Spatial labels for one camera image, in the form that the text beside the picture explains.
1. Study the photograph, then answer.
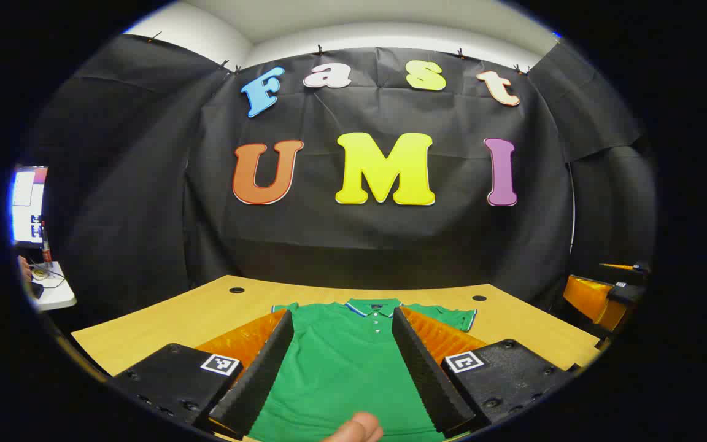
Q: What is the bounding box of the computer monitor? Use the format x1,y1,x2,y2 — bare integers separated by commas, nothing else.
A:
10,166,48,246

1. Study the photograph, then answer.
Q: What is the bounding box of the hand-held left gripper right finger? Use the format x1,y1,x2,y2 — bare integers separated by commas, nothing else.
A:
392,306,575,439

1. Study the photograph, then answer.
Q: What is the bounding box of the green T-shirt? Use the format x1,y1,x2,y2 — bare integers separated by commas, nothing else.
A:
248,298,477,442

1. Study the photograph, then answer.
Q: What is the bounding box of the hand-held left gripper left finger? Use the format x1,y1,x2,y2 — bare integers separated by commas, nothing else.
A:
106,309,296,440

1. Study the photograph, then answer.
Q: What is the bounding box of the black backdrop cloth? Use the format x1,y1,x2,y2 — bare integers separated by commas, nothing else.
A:
22,34,658,320

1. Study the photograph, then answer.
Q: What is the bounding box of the white side table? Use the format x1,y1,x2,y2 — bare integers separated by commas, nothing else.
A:
27,261,78,312

